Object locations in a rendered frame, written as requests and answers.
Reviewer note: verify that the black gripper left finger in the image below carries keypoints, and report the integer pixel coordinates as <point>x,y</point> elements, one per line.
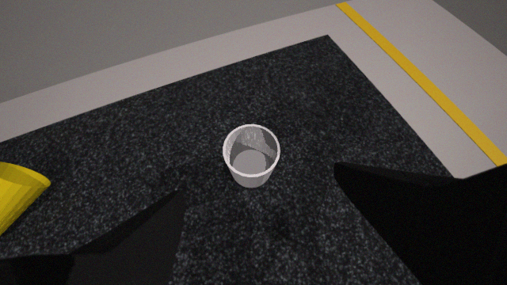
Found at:
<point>140,251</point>

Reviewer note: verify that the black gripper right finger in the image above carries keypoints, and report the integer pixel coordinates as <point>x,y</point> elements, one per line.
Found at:
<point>447,231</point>

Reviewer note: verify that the white cup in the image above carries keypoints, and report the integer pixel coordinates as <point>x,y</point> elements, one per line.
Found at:
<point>251,153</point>

